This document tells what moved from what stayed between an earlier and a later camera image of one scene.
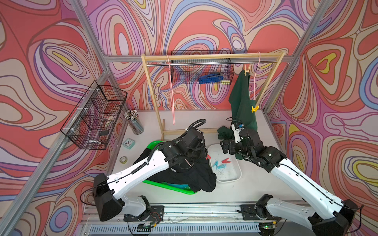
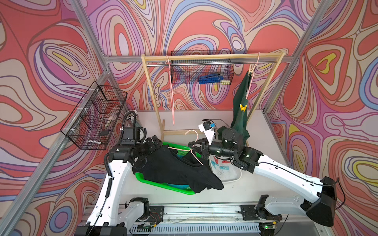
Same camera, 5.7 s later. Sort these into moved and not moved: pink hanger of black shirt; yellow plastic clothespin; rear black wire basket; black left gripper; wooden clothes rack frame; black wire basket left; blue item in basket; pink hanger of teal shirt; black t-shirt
Moved: pink hanger of black shirt; yellow plastic clothespin; black left gripper
Not moved: black wire basket left; black t-shirt; blue item in basket; pink hanger of teal shirt; rear black wire basket; wooden clothes rack frame
